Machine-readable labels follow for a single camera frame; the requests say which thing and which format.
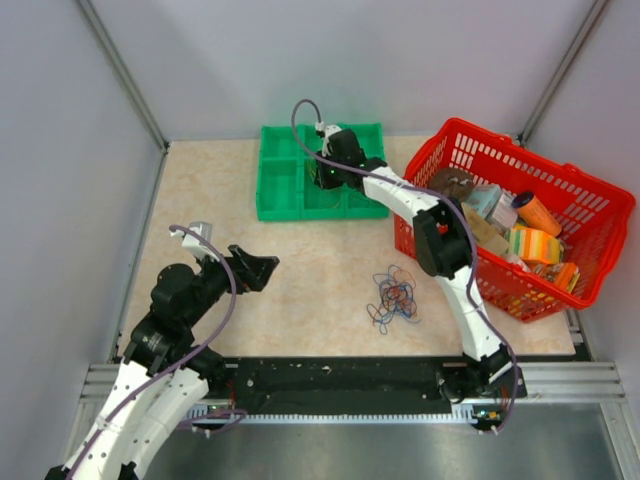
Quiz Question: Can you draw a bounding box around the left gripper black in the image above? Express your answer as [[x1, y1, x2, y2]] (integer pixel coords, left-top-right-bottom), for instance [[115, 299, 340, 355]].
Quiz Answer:
[[184, 243, 279, 326]]

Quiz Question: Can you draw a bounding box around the yellow wire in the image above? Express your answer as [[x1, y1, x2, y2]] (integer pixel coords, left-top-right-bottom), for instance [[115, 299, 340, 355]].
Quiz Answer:
[[305, 157, 346, 210]]

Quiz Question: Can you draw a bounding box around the coloured wire bundle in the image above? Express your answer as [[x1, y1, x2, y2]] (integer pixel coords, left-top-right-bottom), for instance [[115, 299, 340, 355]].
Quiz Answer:
[[365, 264, 421, 336]]

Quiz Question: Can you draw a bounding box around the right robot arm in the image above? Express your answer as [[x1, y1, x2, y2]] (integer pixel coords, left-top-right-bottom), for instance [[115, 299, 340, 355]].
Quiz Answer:
[[312, 122, 520, 398]]

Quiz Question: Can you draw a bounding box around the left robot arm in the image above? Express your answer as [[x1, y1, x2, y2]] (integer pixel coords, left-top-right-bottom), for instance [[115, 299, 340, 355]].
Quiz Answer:
[[46, 245, 280, 479]]

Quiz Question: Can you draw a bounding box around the green six-compartment tray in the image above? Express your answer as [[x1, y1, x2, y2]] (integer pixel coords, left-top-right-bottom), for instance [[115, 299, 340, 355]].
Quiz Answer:
[[255, 126, 389, 222]]

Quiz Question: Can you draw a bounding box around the brown round pouch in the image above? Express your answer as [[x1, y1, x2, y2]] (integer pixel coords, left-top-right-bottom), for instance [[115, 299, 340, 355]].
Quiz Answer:
[[428, 167, 474, 202]]

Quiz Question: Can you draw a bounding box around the light blue patterned box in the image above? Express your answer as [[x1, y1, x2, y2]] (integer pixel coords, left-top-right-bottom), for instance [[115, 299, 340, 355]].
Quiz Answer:
[[467, 184, 518, 229]]

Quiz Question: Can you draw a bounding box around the brown cardboard box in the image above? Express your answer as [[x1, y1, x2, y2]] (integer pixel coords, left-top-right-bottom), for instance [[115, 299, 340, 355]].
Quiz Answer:
[[462, 203, 509, 256]]

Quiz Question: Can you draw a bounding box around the orange bottle blue cap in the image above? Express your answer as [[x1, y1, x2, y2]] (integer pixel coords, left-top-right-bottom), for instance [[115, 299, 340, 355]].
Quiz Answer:
[[511, 191, 562, 237]]

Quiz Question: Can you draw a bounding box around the yellow green sponge pack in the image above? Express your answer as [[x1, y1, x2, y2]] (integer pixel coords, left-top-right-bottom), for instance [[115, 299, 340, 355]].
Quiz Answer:
[[506, 228, 564, 265]]

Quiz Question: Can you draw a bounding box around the orange snack packet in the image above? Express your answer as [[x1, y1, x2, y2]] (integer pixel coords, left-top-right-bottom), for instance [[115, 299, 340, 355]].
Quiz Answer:
[[531, 262, 580, 293]]

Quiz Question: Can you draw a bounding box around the red plastic basket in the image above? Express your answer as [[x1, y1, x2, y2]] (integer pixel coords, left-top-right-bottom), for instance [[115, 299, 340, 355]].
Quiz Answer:
[[404, 118, 636, 323]]

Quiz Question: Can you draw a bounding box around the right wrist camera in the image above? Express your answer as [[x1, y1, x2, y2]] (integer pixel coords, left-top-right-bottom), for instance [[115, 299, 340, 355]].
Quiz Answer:
[[314, 121, 342, 158]]

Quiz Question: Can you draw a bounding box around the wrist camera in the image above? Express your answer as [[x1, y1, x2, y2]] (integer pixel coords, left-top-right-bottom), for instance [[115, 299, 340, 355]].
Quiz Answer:
[[169, 221, 214, 260], [314, 121, 342, 158]]

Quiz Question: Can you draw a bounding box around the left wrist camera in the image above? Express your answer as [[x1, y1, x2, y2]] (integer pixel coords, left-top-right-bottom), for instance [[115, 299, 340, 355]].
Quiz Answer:
[[169, 221, 214, 260]]

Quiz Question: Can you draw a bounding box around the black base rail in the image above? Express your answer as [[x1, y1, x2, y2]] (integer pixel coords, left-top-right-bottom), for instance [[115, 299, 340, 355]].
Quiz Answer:
[[205, 356, 527, 416]]

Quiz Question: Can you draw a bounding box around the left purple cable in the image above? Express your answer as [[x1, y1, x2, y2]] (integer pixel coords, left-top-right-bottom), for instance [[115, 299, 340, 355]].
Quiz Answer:
[[64, 224, 251, 480]]

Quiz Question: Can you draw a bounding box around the purple cable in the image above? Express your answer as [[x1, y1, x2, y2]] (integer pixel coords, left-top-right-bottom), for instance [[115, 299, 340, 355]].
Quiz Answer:
[[64, 224, 251, 480], [290, 98, 521, 436]]

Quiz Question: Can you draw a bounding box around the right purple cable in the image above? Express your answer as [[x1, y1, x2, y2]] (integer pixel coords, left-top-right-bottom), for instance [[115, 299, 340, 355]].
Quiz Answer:
[[290, 98, 521, 436]]

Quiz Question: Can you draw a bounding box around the left aluminium frame post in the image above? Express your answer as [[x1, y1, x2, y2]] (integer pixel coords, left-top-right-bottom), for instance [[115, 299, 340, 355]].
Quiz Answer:
[[74, 0, 170, 153]]

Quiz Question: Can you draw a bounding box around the aluminium frame post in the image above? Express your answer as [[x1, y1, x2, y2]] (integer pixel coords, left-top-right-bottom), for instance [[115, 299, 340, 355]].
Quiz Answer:
[[516, 0, 612, 147], [74, 0, 170, 153]]

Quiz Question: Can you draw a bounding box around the right aluminium frame post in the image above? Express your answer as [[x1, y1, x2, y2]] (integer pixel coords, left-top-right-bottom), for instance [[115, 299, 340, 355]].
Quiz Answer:
[[516, 0, 612, 147]]

